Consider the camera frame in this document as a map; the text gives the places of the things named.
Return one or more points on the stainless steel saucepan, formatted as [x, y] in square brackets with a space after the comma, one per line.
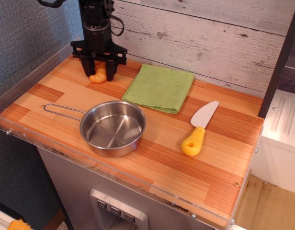
[111, 129]

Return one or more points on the clear acrylic table guard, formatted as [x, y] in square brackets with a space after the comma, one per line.
[207, 184]

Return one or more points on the silver dispenser button panel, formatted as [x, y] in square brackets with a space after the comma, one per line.
[113, 214]

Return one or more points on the toy knife yellow handle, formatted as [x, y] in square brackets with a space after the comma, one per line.
[192, 145]

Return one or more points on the green cloth napkin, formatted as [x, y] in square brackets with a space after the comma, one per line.
[159, 88]

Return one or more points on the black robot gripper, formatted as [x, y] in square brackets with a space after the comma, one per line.
[98, 45]

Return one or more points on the orange toy croissant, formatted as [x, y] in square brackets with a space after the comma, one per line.
[100, 73]

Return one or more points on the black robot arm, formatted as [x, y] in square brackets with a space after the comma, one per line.
[99, 12]

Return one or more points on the white ribbed cabinet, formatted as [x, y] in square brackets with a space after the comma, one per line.
[274, 157]

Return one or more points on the grey toy fridge cabinet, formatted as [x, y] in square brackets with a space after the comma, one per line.
[74, 183]

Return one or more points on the dark vertical post right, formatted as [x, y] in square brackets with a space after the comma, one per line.
[278, 70]

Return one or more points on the orange object bottom left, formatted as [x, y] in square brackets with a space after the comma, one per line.
[18, 225]

